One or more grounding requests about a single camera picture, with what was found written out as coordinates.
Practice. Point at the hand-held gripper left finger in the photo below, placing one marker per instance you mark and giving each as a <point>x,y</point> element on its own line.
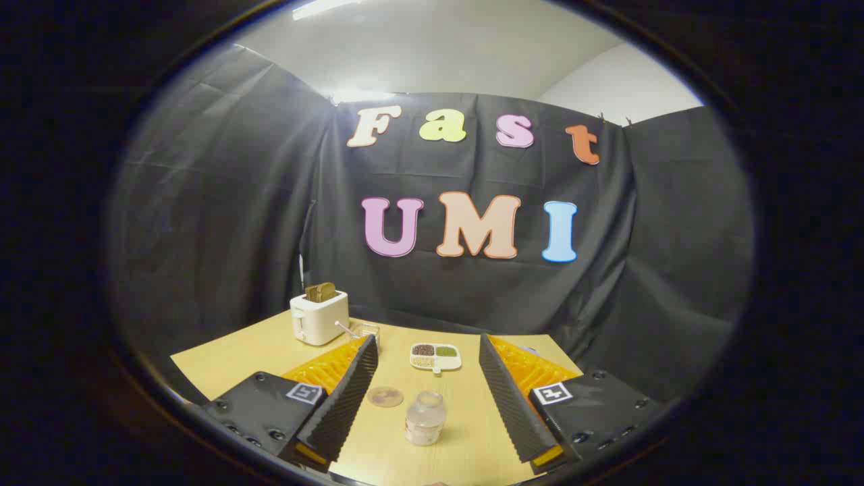
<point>347,395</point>

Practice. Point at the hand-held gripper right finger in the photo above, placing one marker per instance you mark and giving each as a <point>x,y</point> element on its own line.
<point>511,398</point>

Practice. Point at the round brown coaster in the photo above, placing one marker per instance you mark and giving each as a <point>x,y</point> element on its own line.
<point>385,397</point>

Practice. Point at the clear plastic juice bottle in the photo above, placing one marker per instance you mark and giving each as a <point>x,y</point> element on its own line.
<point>424,422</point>

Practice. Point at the wooden table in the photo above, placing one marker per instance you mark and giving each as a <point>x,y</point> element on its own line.
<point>466,418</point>

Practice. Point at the red white striped straw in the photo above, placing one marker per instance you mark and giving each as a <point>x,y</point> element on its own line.
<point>345,329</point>

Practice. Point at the white toaster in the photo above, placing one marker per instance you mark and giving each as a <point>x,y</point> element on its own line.
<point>317,320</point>

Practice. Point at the white divided tray with beans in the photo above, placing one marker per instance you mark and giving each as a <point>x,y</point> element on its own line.
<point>435,356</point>

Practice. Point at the brown toast slice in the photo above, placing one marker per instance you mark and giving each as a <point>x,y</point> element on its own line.
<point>320,292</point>

